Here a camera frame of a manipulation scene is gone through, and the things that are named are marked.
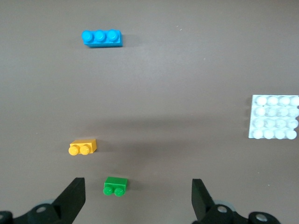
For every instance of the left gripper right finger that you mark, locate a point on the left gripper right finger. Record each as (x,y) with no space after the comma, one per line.
(203,205)

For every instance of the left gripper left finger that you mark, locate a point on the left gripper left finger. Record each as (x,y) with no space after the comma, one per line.
(67,205)

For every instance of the yellow two-stud block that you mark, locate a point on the yellow two-stud block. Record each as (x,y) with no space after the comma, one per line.
(84,145)

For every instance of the white studded base plate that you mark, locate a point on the white studded base plate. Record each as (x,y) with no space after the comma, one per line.
(273,116)

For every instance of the green two-stud block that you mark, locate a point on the green two-stud block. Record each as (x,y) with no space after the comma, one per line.
(116,184)

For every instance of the blue three-stud block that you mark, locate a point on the blue three-stud block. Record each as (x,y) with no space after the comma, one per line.
(102,38)

